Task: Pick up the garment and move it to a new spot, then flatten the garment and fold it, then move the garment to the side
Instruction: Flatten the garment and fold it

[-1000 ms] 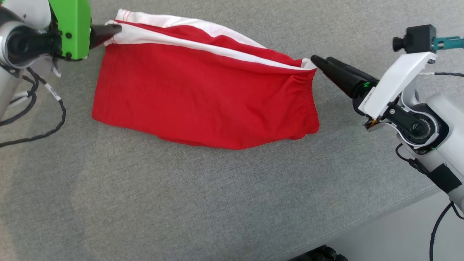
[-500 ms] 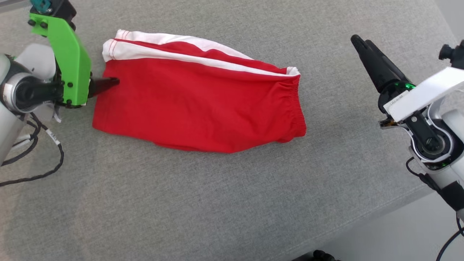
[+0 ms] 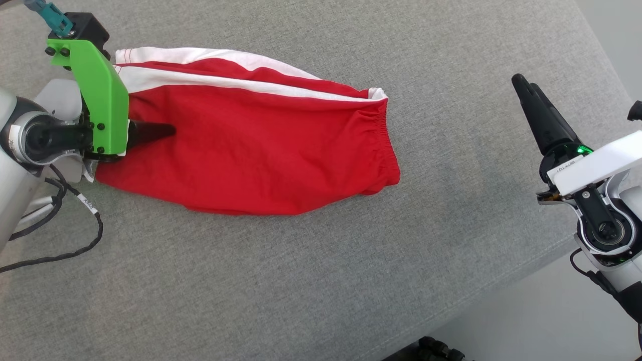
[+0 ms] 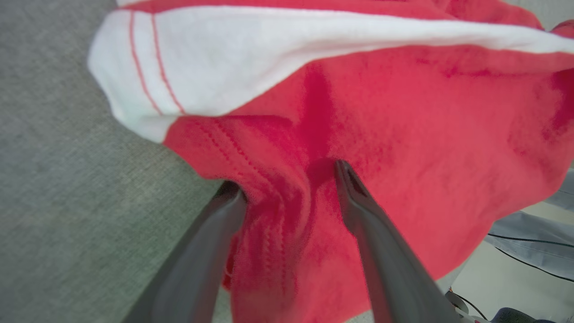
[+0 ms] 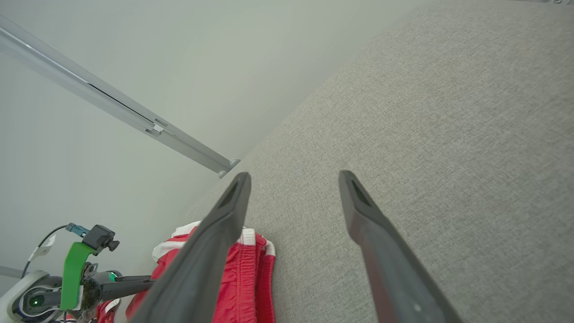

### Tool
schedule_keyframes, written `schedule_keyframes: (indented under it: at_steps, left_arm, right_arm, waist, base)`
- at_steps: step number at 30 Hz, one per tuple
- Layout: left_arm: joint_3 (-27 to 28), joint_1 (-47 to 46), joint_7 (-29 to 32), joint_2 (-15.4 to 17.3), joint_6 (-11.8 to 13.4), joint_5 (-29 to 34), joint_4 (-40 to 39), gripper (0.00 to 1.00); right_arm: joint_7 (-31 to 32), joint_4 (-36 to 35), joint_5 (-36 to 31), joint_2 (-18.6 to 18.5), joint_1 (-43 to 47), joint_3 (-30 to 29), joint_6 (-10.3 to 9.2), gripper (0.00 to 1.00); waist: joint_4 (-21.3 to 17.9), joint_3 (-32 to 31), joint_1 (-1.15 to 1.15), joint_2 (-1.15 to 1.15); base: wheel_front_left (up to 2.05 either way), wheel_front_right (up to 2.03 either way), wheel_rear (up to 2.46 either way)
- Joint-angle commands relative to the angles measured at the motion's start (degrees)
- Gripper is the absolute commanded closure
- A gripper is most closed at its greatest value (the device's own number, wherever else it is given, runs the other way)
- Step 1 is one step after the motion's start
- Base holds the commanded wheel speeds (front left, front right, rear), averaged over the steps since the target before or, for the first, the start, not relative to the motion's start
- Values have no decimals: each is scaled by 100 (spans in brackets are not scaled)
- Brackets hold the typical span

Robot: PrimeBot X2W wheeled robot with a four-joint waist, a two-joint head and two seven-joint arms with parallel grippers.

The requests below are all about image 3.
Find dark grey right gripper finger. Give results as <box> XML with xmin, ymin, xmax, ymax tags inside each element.
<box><xmin>530</xmin><ymin>83</ymin><xmax>583</xmax><ymax>146</ymax></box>
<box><xmin>511</xmin><ymin>73</ymin><xmax>565</xmax><ymax>156</ymax></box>

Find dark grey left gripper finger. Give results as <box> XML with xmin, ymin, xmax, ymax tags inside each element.
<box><xmin>128</xmin><ymin>120</ymin><xmax>177</xmax><ymax>149</ymax></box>

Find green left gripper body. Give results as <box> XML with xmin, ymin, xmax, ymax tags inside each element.
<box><xmin>46</xmin><ymin>39</ymin><xmax>130</xmax><ymax>163</ymax></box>

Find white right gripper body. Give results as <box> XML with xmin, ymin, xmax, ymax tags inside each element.
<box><xmin>537</xmin><ymin>131</ymin><xmax>642</xmax><ymax>204</ymax></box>

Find red shorts with white stripes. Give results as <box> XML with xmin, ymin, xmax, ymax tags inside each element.
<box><xmin>83</xmin><ymin>47</ymin><xmax>401</xmax><ymax>217</ymax></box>

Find black left arm cable harness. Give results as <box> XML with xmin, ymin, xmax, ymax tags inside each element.
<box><xmin>0</xmin><ymin>164</ymin><xmax>104</xmax><ymax>274</ymax></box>

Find teal left camera connector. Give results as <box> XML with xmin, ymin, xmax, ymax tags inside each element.
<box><xmin>24</xmin><ymin>0</ymin><xmax>74</xmax><ymax>39</ymax></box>

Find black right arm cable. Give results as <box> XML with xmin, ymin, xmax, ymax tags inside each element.
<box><xmin>569</xmin><ymin>248</ymin><xmax>642</xmax><ymax>326</ymax></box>

